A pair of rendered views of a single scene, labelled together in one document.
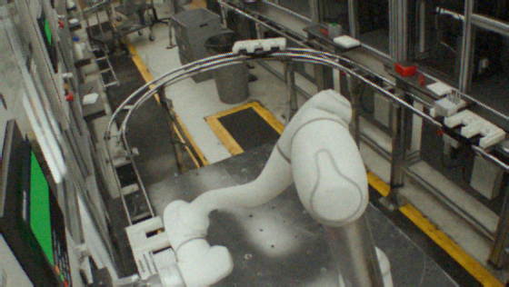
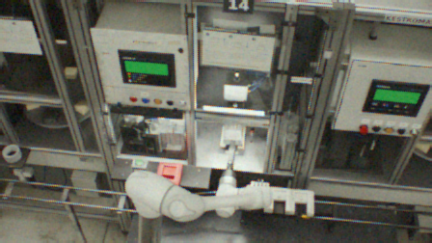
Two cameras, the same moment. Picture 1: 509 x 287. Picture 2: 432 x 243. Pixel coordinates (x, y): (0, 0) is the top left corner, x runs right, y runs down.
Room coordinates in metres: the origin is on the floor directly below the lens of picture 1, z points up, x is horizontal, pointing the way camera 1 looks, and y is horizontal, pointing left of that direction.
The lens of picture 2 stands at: (1.41, -1.03, 3.15)
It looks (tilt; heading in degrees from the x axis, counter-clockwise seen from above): 49 degrees down; 115
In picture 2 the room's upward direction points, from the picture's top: 1 degrees clockwise
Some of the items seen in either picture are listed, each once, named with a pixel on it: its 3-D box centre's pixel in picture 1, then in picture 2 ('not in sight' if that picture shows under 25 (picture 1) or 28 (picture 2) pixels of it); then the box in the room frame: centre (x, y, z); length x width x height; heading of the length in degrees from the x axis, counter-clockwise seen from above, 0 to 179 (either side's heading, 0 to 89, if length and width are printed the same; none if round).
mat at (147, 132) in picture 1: (121, 69); not in sight; (5.38, 1.54, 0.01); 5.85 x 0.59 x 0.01; 19
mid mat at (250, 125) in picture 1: (251, 131); not in sight; (3.30, 0.01, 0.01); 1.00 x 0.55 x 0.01; 19
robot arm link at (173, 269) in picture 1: (172, 280); (228, 184); (0.86, 0.30, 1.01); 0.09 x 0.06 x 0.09; 19
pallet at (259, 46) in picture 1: (260, 48); not in sight; (3.01, -0.15, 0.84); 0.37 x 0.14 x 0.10; 77
